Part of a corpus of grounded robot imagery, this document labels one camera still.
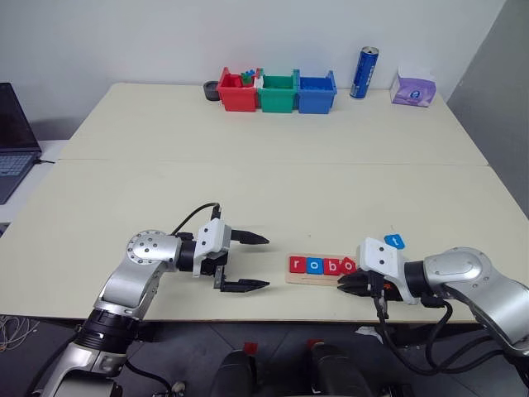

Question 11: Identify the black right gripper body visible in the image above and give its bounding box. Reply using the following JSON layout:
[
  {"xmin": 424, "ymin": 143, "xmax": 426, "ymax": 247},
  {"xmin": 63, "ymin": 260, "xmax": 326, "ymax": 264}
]
[{"xmin": 361, "ymin": 270, "xmax": 400, "ymax": 300}]

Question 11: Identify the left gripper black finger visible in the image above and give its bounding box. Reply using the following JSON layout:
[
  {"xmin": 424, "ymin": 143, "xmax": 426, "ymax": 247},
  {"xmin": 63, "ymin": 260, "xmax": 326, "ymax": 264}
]
[
  {"xmin": 229, "ymin": 229, "xmax": 271, "ymax": 246},
  {"xmin": 220, "ymin": 279, "xmax": 271, "ymax": 294}
]

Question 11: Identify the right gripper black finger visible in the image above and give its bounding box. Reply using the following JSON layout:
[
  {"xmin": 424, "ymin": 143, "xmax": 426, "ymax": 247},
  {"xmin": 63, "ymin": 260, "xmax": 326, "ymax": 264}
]
[
  {"xmin": 336, "ymin": 270, "xmax": 367, "ymax": 287},
  {"xmin": 336, "ymin": 284, "xmax": 369, "ymax": 297}
]

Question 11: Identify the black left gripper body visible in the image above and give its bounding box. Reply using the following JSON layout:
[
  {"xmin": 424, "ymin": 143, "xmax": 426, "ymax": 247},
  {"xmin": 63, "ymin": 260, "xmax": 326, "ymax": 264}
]
[{"xmin": 201, "ymin": 230, "xmax": 233, "ymax": 290}]

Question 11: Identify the wooden letter tray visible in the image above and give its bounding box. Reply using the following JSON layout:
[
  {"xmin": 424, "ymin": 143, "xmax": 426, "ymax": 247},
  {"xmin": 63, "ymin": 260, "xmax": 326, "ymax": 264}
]
[{"xmin": 286, "ymin": 253, "xmax": 360, "ymax": 285}]

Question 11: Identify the dark rounded shape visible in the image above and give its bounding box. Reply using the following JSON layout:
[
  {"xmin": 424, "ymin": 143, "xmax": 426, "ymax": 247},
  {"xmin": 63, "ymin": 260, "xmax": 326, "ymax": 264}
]
[
  {"xmin": 307, "ymin": 343, "xmax": 373, "ymax": 397},
  {"xmin": 217, "ymin": 349, "xmax": 260, "ymax": 397}
]

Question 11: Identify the red plastic bin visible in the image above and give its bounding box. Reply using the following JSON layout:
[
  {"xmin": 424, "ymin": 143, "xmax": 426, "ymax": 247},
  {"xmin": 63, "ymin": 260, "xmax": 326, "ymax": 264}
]
[{"xmin": 217, "ymin": 67, "xmax": 261, "ymax": 112}]

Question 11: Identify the green plastic bin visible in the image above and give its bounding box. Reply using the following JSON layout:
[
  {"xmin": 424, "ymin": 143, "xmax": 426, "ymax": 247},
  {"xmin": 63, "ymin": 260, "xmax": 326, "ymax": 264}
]
[{"xmin": 256, "ymin": 69, "xmax": 299, "ymax": 113}]

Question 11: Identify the black round container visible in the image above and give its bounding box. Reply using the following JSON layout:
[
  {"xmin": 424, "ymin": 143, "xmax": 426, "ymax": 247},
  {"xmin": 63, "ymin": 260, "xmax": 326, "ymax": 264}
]
[{"xmin": 203, "ymin": 80, "xmax": 222, "ymax": 103}]

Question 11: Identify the blue plastic bin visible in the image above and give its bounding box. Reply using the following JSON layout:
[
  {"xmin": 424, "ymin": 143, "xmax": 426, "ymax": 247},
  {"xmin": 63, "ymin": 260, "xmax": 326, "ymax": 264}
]
[{"xmin": 296, "ymin": 69, "xmax": 338, "ymax": 115}]

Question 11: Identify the purple tissue box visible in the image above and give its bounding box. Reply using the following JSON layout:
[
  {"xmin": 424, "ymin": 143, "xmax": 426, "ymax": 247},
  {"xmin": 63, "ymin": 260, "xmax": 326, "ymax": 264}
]
[{"xmin": 391, "ymin": 65, "xmax": 438, "ymax": 109}]

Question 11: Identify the blue drink can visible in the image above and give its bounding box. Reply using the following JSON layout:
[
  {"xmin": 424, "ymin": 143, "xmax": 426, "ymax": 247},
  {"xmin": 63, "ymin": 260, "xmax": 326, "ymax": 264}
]
[{"xmin": 350, "ymin": 45, "xmax": 380, "ymax": 100}]

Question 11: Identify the dark open laptop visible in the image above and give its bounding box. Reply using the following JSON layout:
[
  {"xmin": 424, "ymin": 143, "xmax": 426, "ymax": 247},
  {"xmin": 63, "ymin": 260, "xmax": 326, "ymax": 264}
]
[{"xmin": 0, "ymin": 82, "xmax": 43, "ymax": 206}]

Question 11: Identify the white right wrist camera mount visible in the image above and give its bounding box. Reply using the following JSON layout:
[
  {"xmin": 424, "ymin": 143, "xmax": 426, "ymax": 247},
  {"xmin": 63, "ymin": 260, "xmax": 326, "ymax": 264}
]
[{"xmin": 357, "ymin": 237, "xmax": 421, "ymax": 306}]

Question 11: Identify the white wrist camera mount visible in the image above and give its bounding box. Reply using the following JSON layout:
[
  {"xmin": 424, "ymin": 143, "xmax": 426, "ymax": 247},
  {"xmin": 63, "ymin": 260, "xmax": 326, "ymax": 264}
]
[
  {"xmin": 357, "ymin": 237, "xmax": 421, "ymax": 306},
  {"xmin": 192, "ymin": 218, "xmax": 232, "ymax": 279}
]

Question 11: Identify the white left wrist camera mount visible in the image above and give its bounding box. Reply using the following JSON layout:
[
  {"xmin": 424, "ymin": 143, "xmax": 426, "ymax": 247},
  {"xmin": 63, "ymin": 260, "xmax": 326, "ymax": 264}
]
[{"xmin": 192, "ymin": 218, "xmax": 232, "ymax": 279}]

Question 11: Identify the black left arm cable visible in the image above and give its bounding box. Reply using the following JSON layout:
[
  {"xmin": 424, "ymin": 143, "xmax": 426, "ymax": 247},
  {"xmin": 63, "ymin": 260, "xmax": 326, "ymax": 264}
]
[{"xmin": 123, "ymin": 202, "xmax": 224, "ymax": 394}]

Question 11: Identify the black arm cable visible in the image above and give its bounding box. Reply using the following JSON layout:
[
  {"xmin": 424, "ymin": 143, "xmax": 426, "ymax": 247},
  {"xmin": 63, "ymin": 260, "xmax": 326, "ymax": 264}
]
[
  {"xmin": 123, "ymin": 202, "xmax": 224, "ymax": 394},
  {"xmin": 370, "ymin": 275, "xmax": 513, "ymax": 375}
]

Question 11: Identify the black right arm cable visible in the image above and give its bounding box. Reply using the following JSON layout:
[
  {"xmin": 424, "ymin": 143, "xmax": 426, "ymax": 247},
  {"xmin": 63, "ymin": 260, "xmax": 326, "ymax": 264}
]
[{"xmin": 370, "ymin": 275, "xmax": 513, "ymax": 375}]

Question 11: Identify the white wire bundle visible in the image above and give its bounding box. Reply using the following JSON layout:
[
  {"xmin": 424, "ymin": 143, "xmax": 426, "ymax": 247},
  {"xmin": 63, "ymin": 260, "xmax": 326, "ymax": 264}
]
[{"xmin": 0, "ymin": 316, "xmax": 41, "ymax": 353}]

